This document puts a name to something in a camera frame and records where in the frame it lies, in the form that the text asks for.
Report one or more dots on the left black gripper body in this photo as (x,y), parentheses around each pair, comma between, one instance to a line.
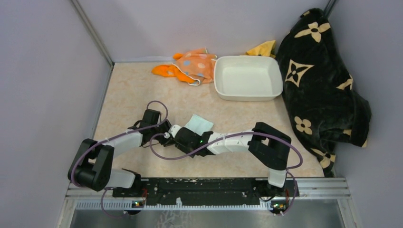
(159,130)

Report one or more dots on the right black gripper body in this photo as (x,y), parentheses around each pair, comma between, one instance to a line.
(188,150)

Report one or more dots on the light mint green towel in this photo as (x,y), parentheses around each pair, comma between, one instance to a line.
(199,125)

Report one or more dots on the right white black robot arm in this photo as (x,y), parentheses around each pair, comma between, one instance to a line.
(269,145)

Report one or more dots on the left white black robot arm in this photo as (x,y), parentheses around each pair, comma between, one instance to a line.
(92,165)

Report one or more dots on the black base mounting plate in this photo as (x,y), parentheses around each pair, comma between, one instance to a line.
(206,191)

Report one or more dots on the orange polka dot towel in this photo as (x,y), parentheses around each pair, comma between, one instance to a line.
(195,67)

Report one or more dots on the white plastic bin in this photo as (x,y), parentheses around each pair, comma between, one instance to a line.
(247,78)

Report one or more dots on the yellow towel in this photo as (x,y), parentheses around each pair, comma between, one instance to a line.
(265,49)

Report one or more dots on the black floral blanket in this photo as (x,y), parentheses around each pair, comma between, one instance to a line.
(318,93)

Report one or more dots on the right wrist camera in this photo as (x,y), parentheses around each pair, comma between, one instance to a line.
(172,132)

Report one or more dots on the aluminium frame rail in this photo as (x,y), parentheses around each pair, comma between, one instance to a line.
(322,203)

